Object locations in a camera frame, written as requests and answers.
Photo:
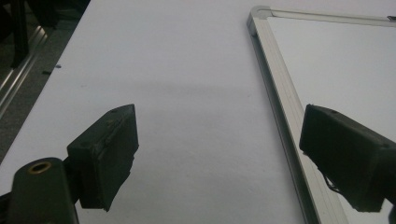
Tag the aluminium framed whiteboard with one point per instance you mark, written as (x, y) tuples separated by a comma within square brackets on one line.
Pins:
[(342, 62)]

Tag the black metal stand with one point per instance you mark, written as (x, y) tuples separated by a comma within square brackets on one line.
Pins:
[(19, 37)]

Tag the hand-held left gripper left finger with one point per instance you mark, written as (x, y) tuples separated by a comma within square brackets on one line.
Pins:
[(102, 155)]

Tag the metal floor rail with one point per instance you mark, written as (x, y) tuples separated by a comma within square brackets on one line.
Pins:
[(18, 71)]

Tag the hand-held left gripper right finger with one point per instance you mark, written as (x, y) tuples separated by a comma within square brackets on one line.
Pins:
[(348, 155)]

